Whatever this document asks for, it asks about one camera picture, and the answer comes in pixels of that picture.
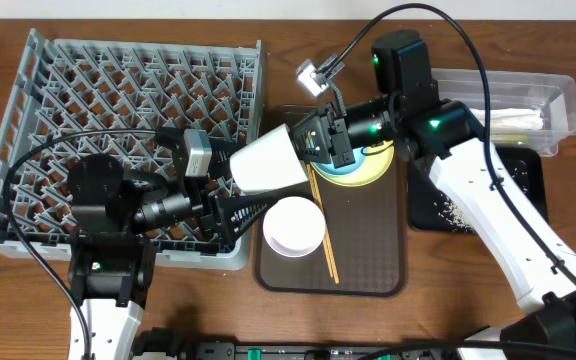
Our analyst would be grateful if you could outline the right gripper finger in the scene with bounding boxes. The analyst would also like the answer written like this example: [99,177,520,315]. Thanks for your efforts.
[290,111,326,150]
[297,146,332,164]

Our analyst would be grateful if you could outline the white rice leftovers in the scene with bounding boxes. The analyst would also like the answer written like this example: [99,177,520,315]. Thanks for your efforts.
[438,159,531,234]

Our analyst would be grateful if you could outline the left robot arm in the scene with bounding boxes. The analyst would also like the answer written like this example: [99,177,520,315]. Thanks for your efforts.
[67,127,279,359]

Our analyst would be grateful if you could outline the clear plastic waste bin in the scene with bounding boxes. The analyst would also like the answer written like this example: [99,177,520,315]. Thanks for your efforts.
[432,68,576,157]

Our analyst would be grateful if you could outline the white pink cup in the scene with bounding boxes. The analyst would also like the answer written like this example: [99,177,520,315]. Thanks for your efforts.
[230,124,308,195]

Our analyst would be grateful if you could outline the wooden chopstick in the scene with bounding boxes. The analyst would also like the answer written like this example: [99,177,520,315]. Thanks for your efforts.
[306,131,335,279]
[307,131,341,285]

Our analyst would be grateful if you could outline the white small saucer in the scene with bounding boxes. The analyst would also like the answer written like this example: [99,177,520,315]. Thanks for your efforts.
[262,196,326,258]

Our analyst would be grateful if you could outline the yellow round plate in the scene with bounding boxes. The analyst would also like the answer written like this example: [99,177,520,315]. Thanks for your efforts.
[313,141,394,187]

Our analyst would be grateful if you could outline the grey plastic dishwasher rack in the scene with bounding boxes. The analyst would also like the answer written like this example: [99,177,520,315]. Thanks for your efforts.
[0,30,266,261]

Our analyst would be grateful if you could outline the right wooden chopstick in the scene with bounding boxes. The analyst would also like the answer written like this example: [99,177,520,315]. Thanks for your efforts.
[307,131,341,285]

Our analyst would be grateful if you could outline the left wooden chopstick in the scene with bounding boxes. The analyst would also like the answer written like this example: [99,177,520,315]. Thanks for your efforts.
[306,131,335,279]

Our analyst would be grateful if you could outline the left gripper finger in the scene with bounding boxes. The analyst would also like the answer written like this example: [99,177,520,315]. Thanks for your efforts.
[155,127,244,176]
[212,193,280,244]

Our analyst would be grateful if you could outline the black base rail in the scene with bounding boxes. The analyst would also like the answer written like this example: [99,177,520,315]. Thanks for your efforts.
[128,328,461,360]

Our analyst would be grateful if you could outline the black waste tray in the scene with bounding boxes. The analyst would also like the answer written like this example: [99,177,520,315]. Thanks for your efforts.
[407,147,549,234]

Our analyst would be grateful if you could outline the brown plastic serving tray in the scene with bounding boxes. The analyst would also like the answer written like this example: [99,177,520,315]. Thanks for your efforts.
[252,103,409,298]

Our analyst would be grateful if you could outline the white paper napkin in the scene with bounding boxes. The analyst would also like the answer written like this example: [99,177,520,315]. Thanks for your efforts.
[490,108,544,131]

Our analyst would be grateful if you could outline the light blue bowl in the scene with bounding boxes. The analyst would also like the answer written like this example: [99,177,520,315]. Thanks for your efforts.
[314,149,366,177]

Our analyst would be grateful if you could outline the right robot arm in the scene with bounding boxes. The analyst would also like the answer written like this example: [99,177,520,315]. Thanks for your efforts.
[292,30,576,359]

